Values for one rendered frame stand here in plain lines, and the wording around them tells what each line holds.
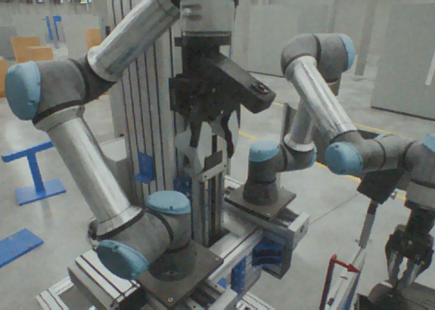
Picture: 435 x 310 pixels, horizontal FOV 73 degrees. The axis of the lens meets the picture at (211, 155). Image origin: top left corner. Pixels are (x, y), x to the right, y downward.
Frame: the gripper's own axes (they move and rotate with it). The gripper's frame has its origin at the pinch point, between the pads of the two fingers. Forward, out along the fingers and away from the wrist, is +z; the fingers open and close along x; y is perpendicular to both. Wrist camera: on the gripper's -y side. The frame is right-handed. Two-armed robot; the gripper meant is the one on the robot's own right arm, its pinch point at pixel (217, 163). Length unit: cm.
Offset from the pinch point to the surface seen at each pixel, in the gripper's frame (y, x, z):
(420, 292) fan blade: -34, -33, 35
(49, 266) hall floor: 177, -15, 148
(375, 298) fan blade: -26.2, -22.9, 33.1
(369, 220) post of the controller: -15, -77, 49
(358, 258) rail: -15, -69, 62
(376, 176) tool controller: -12, -82, 32
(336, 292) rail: -14, -49, 63
